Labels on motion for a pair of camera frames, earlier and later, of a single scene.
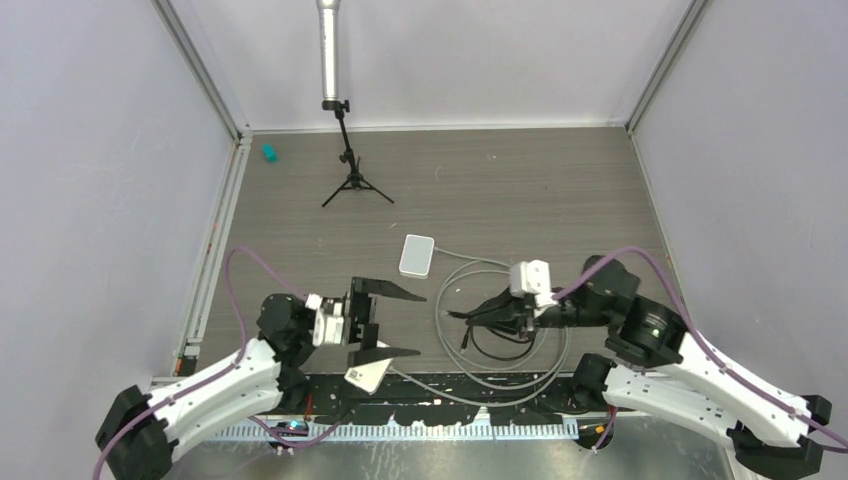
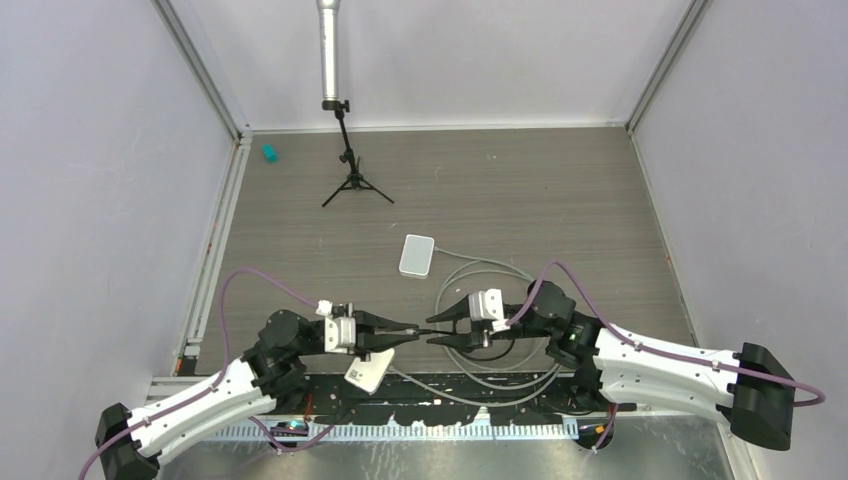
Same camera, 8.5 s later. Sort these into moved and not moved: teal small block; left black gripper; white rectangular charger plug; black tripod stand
Moved: left black gripper
Not moved: black tripod stand; white rectangular charger plug; teal small block
